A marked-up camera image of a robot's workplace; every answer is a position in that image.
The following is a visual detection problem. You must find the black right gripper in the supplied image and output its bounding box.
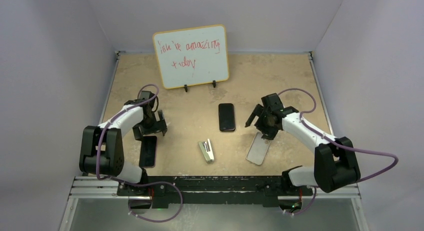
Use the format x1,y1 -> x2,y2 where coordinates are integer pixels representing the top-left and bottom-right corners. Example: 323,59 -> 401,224
246,104 -> 279,141

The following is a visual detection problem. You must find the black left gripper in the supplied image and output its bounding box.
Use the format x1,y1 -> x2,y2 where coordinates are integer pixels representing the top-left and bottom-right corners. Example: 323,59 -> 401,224
133,110 -> 166,142

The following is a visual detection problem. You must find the dark smartphone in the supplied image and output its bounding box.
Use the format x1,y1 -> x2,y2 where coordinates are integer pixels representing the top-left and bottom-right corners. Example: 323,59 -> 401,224
139,136 -> 158,168

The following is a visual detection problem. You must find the clear beige phone case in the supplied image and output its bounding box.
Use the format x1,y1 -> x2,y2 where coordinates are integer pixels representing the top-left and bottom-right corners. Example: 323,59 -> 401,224
245,132 -> 271,166

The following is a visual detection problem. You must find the pink smartphone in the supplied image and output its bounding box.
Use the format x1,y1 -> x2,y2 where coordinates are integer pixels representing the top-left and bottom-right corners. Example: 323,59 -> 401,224
218,103 -> 237,133

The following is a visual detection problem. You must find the black phone case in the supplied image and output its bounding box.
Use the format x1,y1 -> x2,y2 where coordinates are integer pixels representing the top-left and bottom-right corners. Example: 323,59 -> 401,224
218,103 -> 237,133

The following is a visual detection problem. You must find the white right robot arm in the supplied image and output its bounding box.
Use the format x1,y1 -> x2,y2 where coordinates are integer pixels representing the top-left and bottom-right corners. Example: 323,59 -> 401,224
245,93 -> 361,195

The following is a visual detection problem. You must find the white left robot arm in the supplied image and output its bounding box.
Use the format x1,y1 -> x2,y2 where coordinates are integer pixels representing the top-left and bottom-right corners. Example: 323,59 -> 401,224
79,90 -> 168,196

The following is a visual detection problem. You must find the silver stapler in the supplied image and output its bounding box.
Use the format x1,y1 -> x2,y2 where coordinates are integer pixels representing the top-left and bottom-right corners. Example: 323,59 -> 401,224
198,138 -> 215,163

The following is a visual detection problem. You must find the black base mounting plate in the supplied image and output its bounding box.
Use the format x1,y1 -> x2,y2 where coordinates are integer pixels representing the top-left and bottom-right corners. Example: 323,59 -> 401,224
117,175 -> 313,209

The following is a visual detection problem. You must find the whiteboard with red writing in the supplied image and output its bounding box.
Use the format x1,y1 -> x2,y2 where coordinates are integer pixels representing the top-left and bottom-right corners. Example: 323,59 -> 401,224
152,24 -> 230,90

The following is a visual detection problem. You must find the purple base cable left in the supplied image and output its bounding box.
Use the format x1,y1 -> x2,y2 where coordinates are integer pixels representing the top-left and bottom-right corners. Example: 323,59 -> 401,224
127,181 -> 185,224

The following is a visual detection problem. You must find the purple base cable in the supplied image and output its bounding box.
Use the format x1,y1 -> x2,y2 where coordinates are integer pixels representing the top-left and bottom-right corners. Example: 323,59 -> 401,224
283,184 -> 318,217
127,181 -> 185,224

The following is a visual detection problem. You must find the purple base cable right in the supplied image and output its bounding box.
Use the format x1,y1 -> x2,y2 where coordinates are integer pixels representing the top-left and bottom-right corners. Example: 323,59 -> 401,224
283,184 -> 318,217

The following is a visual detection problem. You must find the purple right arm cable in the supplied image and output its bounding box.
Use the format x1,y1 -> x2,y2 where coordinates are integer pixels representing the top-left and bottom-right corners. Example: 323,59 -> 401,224
276,87 -> 399,184

